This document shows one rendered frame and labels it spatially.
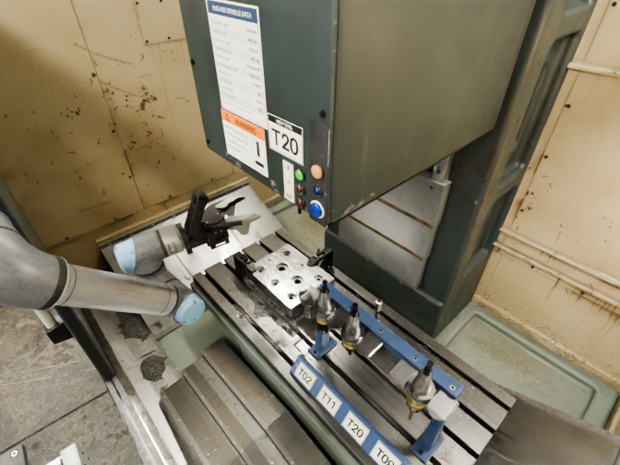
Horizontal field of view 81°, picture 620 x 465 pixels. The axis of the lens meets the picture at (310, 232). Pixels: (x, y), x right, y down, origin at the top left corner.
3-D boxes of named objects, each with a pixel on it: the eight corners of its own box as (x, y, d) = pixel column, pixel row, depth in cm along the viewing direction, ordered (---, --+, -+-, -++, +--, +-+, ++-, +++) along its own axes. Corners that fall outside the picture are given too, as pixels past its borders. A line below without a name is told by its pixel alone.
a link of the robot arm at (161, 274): (162, 314, 96) (149, 286, 88) (140, 292, 101) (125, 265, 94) (187, 295, 100) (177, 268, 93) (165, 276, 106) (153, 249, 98)
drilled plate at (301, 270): (291, 317, 137) (291, 309, 134) (246, 276, 154) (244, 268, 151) (334, 286, 149) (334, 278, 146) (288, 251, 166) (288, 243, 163)
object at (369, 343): (366, 361, 94) (366, 359, 93) (351, 347, 97) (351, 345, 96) (383, 344, 97) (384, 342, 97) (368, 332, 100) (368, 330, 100)
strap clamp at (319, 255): (310, 282, 156) (310, 256, 147) (305, 278, 158) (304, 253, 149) (332, 268, 163) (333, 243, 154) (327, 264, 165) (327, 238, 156)
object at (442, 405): (442, 426, 81) (443, 425, 80) (422, 409, 84) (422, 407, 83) (459, 405, 85) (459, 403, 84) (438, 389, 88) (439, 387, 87)
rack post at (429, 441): (424, 465, 102) (450, 416, 84) (409, 449, 106) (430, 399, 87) (444, 439, 108) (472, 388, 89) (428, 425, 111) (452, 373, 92)
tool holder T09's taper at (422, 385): (435, 387, 86) (441, 372, 82) (423, 399, 84) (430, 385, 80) (419, 374, 89) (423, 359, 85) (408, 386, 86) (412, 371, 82)
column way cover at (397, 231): (415, 292, 152) (444, 186, 119) (334, 238, 179) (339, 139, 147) (423, 286, 154) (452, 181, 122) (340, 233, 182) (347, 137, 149)
